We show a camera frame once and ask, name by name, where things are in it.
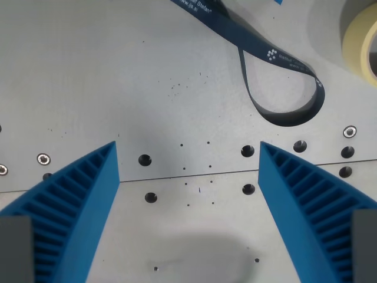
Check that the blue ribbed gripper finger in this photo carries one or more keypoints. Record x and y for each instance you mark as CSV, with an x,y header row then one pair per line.
x,y
297,206
79,212

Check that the silver socket head screw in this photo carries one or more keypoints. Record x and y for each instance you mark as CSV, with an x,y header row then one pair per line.
x,y
43,159
349,131
2,169

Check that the cream masking tape roll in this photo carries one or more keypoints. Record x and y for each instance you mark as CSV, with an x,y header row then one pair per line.
x,y
357,44

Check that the blue tape piece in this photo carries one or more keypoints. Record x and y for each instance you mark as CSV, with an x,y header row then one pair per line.
x,y
279,1

